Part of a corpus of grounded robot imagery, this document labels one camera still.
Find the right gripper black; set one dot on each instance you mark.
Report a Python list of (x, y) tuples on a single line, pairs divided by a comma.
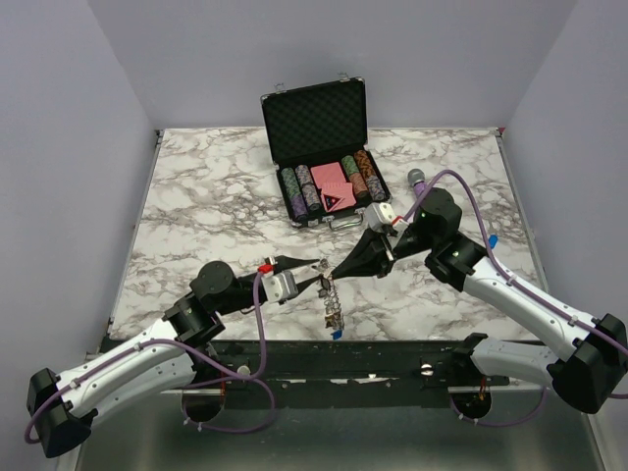
[(371, 256)]

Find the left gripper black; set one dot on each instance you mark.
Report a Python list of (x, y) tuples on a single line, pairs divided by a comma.
[(286, 262)]

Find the silver disc keyring holder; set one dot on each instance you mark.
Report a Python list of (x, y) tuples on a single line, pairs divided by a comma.
[(333, 313)]

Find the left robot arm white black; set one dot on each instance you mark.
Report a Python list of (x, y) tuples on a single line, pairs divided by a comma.
[(168, 354)]

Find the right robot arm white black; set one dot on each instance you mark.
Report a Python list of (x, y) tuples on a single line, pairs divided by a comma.
[(581, 357)]

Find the pink playing card deck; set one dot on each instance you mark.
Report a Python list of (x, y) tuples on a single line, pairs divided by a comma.
[(336, 190)]

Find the purple glitter toy microphone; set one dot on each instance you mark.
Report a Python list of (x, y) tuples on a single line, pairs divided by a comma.
[(417, 180)]

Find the black poker chip case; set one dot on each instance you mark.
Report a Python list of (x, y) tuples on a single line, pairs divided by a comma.
[(314, 126)]

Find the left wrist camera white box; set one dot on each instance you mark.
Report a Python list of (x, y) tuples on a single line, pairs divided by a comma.
[(278, 286)]

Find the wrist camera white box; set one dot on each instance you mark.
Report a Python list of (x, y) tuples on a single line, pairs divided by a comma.
[(381, 218), (278, 286)]

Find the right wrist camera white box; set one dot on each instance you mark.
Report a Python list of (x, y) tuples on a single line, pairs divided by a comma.
[(381, 218)]

